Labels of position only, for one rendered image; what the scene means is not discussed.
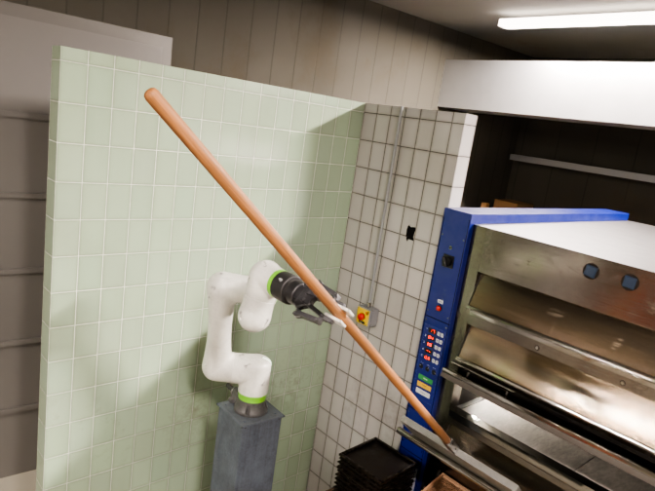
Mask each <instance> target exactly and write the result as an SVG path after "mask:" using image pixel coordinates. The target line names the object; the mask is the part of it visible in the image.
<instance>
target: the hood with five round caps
mask: <svg viewBox="0 0 655 491"><path fill-rule="evenodd" d="M478 272H480V273H483V274H486V275H489V276H491V277H494V278H497V279H500V280H503V281H506V282H509V283H514V284H517V285H520V286H523V287H526V288H529V289H532V290H535V291H538V292H541V293H544V294H547V295H550V296H553V297H556V298H558V299H561V300H564V301H567V302H570V303H573V304H576V305H579V306H582V307H585V308H588V309H591V310H594V311H597V312H600V313H603V314H606V315H608V316H611V317H614V318H617V319H620V320H623V321H628V322H631V323H634V324H637V325H640V326H643V327H646V328H649V329H652V330H655V273H653V272H649V271H645V270H641V269H638V268H635V267H631V266H627V265H624V264H620V263H616V262H612V261H609V260H605V259H601V258H597V257H594V256H591V255H587V254H583V253H580V252H576V251H572V250H568V249H565V248H561V247H557V246H553V245H547V244H543V243H539V242H536V241H532V240H529V239H525V238H522V237H518V236H514V235H511V234H507V233H503V232H499V231H496V230H492V229H488V228H486V233H485V238H484V243H483V248H482V256H481V261H480V266H479V270H478Z"/></svg>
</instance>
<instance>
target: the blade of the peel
mask: <svg viewBox="0 0 655 491"><path fill-rule="evenodd" d="M400 421H401V422H402V423H403V424H404V425H405V426H406V427H407V428H408V429H409V431H410V432H411V433H412V434H413V435H414V436H416V437H418V438H419V439H421V440H422V441H424V442H425V443H427V444H429V445H430V446H432V447H433V448H435V449H436V450H438V451H440V452H441V453H443V454H444V455H445V456H446V457H448V458H450V459H451V460H453V461H454V462H456V463H457V464H459V465H461V466H462V467H464V468H465V469H467V470H468V471H470V472H472V473H474V474H475V475H477V476H478V477H480V478H482V479H483V480H485V481H486V482H488V483H489V484H491V485H493V486H494V487H496V488H497V489H499V490H500V491H521V490H520V487H519V486H518V485H517V484H515V483H514V482H513V481H511V480H510V479H508V478H506V477H505V476H503V475H502V474H500V473H498V472H496V471H494V470H493V469H491V468H489V467H488V466H486V465H485V464H483V463H481V462H480V461H478V460H476V459H475V458H473V457H472V456H470V455H468V454H467V453H465V452H463V451H462V450H460V449H458V451H457V452H456V454H454V453H452V452H450V451H449V450H448V449H447V448H446V447H445V446H444V444H443V443H442V440H441V439H440V438H439V437H438V436H437V435H436V434H433V433H432V432H430V431H429V430H427V429H425V428H424V427H422V426H420V425H419V424H417V423H416V422H414V421H412V420H411V419H409V418H407V417H406V416H405V415H403V416H402V417H401V419H400Z"/></svg>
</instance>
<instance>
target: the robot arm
mask: <svg viewBox="0 0 655 491"><path fill-rule="evenodd" d="M318 281H319V282H320V284H321V285H322V286H323V287H324V288H325V290H326V291H327V292H328V293H329V295H330V296H332V298H333V299H334V301H335V302H336V303H337V304H338V305H339V307H340V308H341V309H342V310H343V311H344V312H345V314H347V315H349V316H351V317H354V314H353V313H352V312H351V310H349V309H347V308H346V306H345V304H344V303H342V302H340V301H339V300H340V299H341V297H340V296H339V295H338V293H337V292H335V291H334V290H332V289H331V288H329V287H327V286H326V285H324V284H323V282H322V281H321V280H318ZM207 296H208V308H209V323H208V336H207V344H206V349H205V354H204V358H203V362H202V370H203V373H204V375H205V376H206V377H207V378H208V379H210V380H212V381H217V382H225V383H227V384H226V388H228V389H229V390H230V391H231V397H229V398H228V401H229V402H230V403H234V411H235V412H236V413H237V414H239V415H240V416H243V417H247V418H258V417H262V416H264V415H265V414H266V413H267V411H268V406H267V404H266V396H267V394H268V388H269V380H270V373H271V360H270V359H269V358H268V357H266V356H264V355H261V354H243V353H233V352H232V351H231V332H232V320H233V313H234V307H235V304H236V303H242V304H241V306H240V309H239V312H238V321H239V323H240V325H241V327H242V328H243V329H245V330H246V331H249V332H259V331H261V330H263V329H265V328H266V327H267V326H268V324H269V323H270V320H271V317H272V312H273V308H274V305H275V304H276V302H277V300H279V301H281V302H283V303H285V304H287V305H293V306H295V308H296V310H295V311H293V312H292V313H293V314H294V316H295V317H296V318H297V319H305V320H307V321H310V322H313V323H315V324H317V325H321V324H322V323H323V321H325V322H328V323H330V324H334V323H337V324H339V325H341V326H342V327H344V328H345V327H346V325H345V323H344V322H343V321H342V320H340V319H338V318H336V317H334V316H332V315H331V314H329V313H327V312H324V314H323V313H322V312H321V311H320V310H318V309H317V308H316V307H315V306H313V305H314V303H315V302H316V301H318V302H321V301H320V299H319V298H318V297H317V296H316V295H315V294H314V293H313V291H312V290H311V289H310V288H309V287H308V286H307V285H306V283H304V282H303V280H302V279H301V278H300V277H298V276H296V275H294V274H292V273H290V272H288V271H286V270H284V269H282V268H281V267H280V266H279V265H278V264H277V263H275V262H273V261H271V260H261V261H258V262H256V263H255V264H254V265H253V266H252V267H251V269H250V273H249V275H248V276H245V275H239V274H233V273H229V272H217V273H214V274H213V275H211V276H210V278H209V279H208V282H207ZM304 309H310V310H311V311H312V312H314V313H315V314H316V315H317V316H319V317H318V318H317V317H314V316H312V315H309V314H307V313H304V312H302V311H301V310H304ZM230 383H233V384H238V385H239V387H233V386H232V385H231V384H230Z"/></svg>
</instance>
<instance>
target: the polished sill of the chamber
mask: <svg viewBox="0 0 655 491"><path fill-rule="evenodd" d="M448 417H450V418H452V419H454V420H455V421H457V422H459V423H461V424H462V425H464V426H466V427H468V428H469V429H471V430H473V431H475V432H476V433H478V434H481V435H482V436H484V437H486V438H488V439H489V440H491V441H493V442H495V443H496V444H498V445H500V446H502V447H503V448H505V449H507V450H509V451H510V452H512V453H514V454H516V455H517V456H519V457H521V458H523V459H524V460H525V461H527V462H528V463H530V464H532V465H534V466H535V467H537V468H539V469H541V470H542V471H544V472H547V473H548V474H550V475H552V476H554V477H555V478H557V479H559V480H561V481H562V482H564V483H566V484H568V485H569V486H571V487H573V488H575V489H576V490H578V491H609V490H607V489H605V488H604V487H602V486H600V485H598V484H596V483H594V482H593V481H591V480H589V479H587V478H586V477H585V476H583V475H581V474H579V473H577V472H575V471H573V470H571V469H569V468H567V467H566V466H564V465H562V464H560V463H558V462H557V461H555V460H553V459H551V458H549V457H547V456H546V455H544V454H542V453H540V452H538V451H537V450H535V449H533V448H531V447H529V446H528V445H526V444H524V443H522V442H520V441H518V440H517V439H515V438H513V437H511V436H509V435H508V434H505V433H503V432H501V431H500V430H498V429H496V428H494V427H492V426H490V425H489V424H487V423H486V422H484V421H482V420H481V419H479V418H477V417H475V416H473V415H471V414H470V413H468V412H466V411H464V410H462V409H461V408H459V407H457V406H455V407H453V408H450V409H449V413H448Z"/></svg>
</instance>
